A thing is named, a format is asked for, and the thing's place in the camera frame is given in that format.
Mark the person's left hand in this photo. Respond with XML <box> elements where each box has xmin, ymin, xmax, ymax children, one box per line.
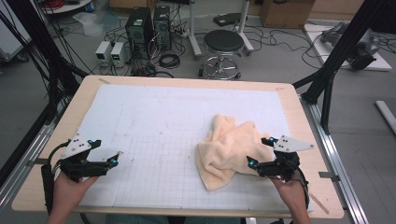
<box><xmin>51</xmin><ymin>172</ymin><xmax>100</xmax><ymax>217</ymax></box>

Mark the white round table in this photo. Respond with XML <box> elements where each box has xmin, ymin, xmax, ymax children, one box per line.
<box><xmin>42</xmin><ymin>0</ymin><xmax>95</xmax><ymax>15</ymax></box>

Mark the white tube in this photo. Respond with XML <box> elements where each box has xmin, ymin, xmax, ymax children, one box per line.
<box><xmin>375</xmin><ymin>99</ymin><xmax>396</xmax><ymax>135</ymax></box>

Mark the person's right hand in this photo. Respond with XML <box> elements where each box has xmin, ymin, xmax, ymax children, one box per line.
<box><xmin>270</xmin><ymin>175</ymin><xmax>310</xmax><ymax>215</ymax></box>

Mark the cardboard box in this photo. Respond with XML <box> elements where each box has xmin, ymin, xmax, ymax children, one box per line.
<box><xmin>259</xmin><ymin>0</ymin><xmax>316</xmax><ymax>30</ymax></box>

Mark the cream towel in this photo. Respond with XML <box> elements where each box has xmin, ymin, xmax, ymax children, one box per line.
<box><xmin>195</xmin><ymin>113</ymin><xmax>281</xmax><ymax>191</ymax></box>

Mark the aluminium table rail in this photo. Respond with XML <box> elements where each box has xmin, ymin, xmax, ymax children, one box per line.
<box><xmin>0</xmin><ymin>105</ymin><xmax>62</xmax><ymax>214</ymax></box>
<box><xmin>299</xmin><ymin>94</ymin><xmax>370</xmax><ymax>224</ymax></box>

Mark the black frame post with cables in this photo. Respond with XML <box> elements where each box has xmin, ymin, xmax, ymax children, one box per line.
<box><xmin>0</xmin><ymin>0</ymin><xmax>90</xmax><ymax>125</ymax></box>

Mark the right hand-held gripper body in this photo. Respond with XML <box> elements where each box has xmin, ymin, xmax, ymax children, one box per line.
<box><xmin>258</xmin><ymin>134</ymin><xmax>315</xmax><ymax>182</ymax></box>

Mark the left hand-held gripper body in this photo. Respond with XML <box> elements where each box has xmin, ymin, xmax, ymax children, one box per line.
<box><xmin>59</xmin><ymin>133</ymin><xmax>109</xmax><ymax>183</ymax></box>

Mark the white power supply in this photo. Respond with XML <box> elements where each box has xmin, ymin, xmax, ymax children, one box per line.
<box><xmin>109</xmin><ymin>41</ymin><xmax>131</xmax><ymax>68</ymax></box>
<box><xmin>94</xmin><ymin>40</ymin><xmax>113</xmax><ymax>65</ymax></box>

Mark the coiled black cable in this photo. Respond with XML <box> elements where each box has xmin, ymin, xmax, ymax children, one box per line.
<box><xmin>158</xmin><ymin>52</ymin><xmax>182</xmax><ymax>70</ymax></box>

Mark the black round stool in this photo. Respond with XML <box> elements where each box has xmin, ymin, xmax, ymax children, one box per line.
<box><xmin>198</xmin><ymin>29</ymin><xmax>246</xmax><ymax>81</ymax></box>

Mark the white panel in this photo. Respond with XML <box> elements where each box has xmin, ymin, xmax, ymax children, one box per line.
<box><xmin>0</xmin><ymin>0</ymin><xmax>33</xmax><ymax>63</ymax></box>

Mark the right hand-held gripper black cable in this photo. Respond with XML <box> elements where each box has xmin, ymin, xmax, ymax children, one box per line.
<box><xmin>297</xmin><ymin>167</ymin><xmax>311</xmax><ymax>213</ymax></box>

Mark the large black computer tower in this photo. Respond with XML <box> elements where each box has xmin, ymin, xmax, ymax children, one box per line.
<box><xmin>124</xmin><ymin>7</ymin><xmax>155</xmax><ymax>61</ymax></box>

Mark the grey machine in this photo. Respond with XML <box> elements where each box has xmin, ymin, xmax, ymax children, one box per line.
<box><xmin>320</xmin><ymin>21</ymin><xmax>383</xmax><ymax>71</ymax></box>

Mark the slim black computer tower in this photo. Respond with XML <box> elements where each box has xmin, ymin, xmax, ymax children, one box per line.
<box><xmin>152</xmin><ymin>5</ymin><xmax>173</xmax><ymax>51</ymax></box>

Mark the white floor board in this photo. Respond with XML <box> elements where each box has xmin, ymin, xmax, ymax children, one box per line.
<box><xmin>303</xmin><ymin>22</ymin><xmax>393</xmax><ymax>73</ymax></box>

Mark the clear plastic bag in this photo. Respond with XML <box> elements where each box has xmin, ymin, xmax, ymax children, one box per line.
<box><xmin>72</xmin><ymin>10</ymin><xmax>121</xmax><ymax>37</ymax></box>

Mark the hand-held gripper black cable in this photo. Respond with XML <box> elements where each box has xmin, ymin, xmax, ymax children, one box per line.
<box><xmin>41</xmin><ymin>139</ymin><xmax>72</xmax><ymax>217</ymax></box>
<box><xmin>297</xmin><ymin>167</ymin><xmax>311</xmax><ymax>213</ymax></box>

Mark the left hand-held gripper black cable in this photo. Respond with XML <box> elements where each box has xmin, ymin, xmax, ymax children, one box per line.
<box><xmin>41</xmin><ymin>139</ymin><xmax>72</xmax><ymax>217</ymax></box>

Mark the black flat device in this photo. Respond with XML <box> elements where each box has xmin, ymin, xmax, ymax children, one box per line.
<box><xmin>212</xmin><ymin>12</ymin><xmax>243</xmax><ymax>28</ymax></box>

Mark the white grid mat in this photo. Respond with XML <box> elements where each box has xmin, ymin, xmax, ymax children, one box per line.
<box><xmin>76</xmin><ymin>83</ymin><xmax>314</xmax><ymax>214</ymax></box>

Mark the white stand leg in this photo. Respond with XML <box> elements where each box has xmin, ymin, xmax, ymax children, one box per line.
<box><xmin>186</xmin><ymin>0</ymin><xmax>204</xmax><ymax>61</ymax></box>
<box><xmin>233</xmin><ymin>0</ymin><xmax>256</xmax><ymax>56</ymax></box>

